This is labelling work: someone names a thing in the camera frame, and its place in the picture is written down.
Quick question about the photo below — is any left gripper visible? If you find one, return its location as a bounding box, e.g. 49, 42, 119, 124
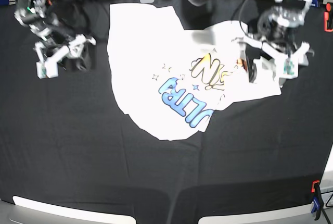
233, 36, 314, 83

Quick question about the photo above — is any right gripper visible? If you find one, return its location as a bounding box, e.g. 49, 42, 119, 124
34, 34, 96, 71

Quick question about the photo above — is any white printed t-shirt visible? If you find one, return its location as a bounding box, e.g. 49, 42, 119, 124
107, 3, 281, 141

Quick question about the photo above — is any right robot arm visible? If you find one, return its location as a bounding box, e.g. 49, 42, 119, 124
14, 0, 96, 78

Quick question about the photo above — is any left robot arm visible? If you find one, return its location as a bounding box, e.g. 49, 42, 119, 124
237, 0, 314, 86

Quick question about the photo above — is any black table cloth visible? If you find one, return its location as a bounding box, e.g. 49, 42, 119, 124
1, 0, 332, 223

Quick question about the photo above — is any orange clamp top right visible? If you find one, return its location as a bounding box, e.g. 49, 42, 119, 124
324, 2, 333, 32

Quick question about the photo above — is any orange blue clamp bottom right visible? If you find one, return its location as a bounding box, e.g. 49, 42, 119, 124
311, 180, 323, 221

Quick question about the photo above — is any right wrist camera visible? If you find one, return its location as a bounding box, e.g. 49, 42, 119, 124
36, 61, 58, 79

